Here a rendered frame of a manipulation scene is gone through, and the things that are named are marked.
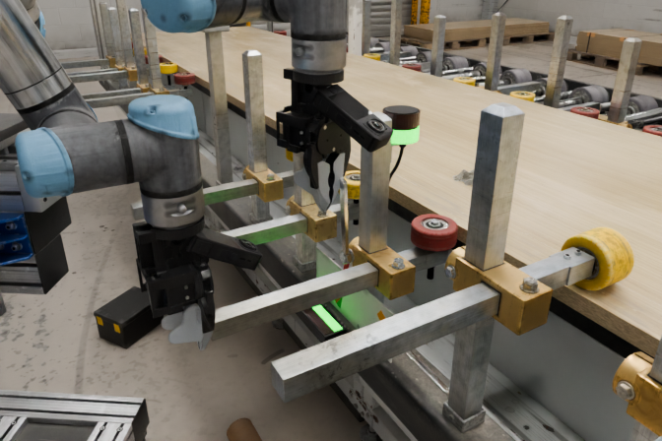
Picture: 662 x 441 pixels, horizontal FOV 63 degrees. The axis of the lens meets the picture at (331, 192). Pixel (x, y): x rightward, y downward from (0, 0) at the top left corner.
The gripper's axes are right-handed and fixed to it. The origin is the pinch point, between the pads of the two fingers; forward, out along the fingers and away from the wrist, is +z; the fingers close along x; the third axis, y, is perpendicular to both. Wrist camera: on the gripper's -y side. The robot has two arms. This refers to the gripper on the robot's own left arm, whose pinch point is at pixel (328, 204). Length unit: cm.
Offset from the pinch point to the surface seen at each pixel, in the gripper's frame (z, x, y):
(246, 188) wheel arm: 17, -21, 43
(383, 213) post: 4.7, -11.1, -2.7
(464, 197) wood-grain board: 8.6, -33.9, -6.3
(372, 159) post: -5.1, -8.7, -1.7
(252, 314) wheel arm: 13.4, 14.1, 2.4
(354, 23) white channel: -4, -154, 113
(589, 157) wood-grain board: 8, -73, -18
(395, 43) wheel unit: 4, -160, 94
